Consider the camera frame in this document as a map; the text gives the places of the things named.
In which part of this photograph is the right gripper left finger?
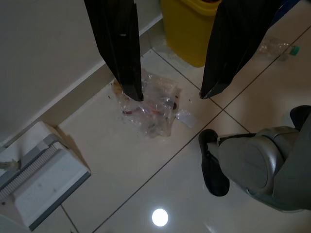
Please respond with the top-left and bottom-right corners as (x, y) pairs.
(84, 0), (144, 102)

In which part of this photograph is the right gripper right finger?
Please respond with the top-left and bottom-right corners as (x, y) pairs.
(199, 0), (285, 100)

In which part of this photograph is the yellow plastic bin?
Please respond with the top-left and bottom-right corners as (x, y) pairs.
(160, 0), (221, 68)

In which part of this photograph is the clear bottle green cap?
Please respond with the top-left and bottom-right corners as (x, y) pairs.
(257, 36), (301, 61)

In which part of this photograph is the clear plastic bag litter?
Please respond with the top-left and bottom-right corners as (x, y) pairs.
(110, 69), (182, 139)

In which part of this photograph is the blue plastic bin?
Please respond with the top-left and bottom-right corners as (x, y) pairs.
(274, 0), (311, 27)

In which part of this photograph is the white paper scrap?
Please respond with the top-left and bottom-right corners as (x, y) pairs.
(175, 109), (197, 128)

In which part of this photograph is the silver robot right leg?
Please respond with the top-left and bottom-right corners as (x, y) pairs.
(198, 105), (311, 214)

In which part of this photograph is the white long-handled dustpan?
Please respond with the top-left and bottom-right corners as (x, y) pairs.
(0, 121), (92, 231)

